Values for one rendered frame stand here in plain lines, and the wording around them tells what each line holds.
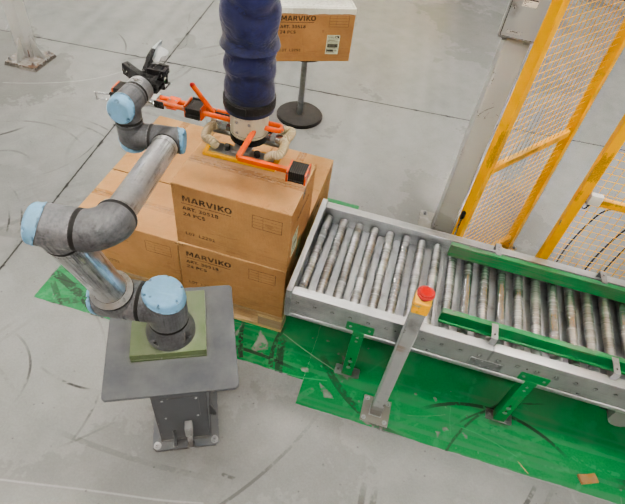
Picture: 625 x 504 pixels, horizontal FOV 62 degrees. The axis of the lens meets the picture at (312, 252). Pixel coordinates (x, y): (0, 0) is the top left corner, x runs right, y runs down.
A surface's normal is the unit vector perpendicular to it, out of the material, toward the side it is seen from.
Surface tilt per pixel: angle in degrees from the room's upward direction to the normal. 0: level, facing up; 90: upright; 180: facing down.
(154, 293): 5
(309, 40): 90
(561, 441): 0
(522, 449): 0
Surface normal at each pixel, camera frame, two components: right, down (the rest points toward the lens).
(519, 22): -0.27, 0.70
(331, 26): 0.19, 0.74
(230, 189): 0.10, -0.67
